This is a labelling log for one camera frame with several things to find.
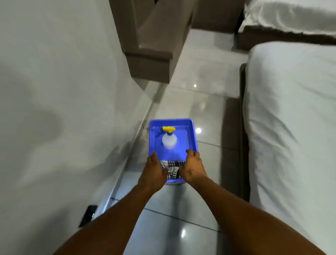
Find person's right hand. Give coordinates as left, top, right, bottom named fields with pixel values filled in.
left=178, top=149, right=209, bottom=184

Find person's left hand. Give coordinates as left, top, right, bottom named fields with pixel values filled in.
left=138, top=151, right=169, bottom=194

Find blue plastic tray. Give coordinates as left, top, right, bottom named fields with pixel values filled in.
left=148, top=118, right=199, bottom=186

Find person's right forearm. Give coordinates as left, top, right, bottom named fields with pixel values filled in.
left=188, top=177, right=327, bottom=255

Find person's left forearm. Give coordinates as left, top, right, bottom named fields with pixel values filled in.
left=54, top=184, right=159, bottom=255

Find checkered cloth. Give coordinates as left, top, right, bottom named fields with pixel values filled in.
left=160, top=159, right=187, bottom=181

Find clear spray bottle yellow nozzle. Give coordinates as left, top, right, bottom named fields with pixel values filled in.
left=161, top=126, right=177, bottom=150

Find white bed mattress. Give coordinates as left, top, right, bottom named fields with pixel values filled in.
left=242, top=41, right=336, bottom=255

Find white bed with rumpled sheet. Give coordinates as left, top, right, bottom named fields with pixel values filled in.
left=235, top=0, right=336, bottom=51

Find brown bed frame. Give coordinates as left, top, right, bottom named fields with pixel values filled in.
left=237, top=63, right=251, bottom=203

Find black wall socket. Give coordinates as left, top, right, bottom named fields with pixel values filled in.
left=79, top=205, right=98, bottom=228

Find brown wall-mounted desk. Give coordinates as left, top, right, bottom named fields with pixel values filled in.
left=109, top=0, right=200, bottom=84

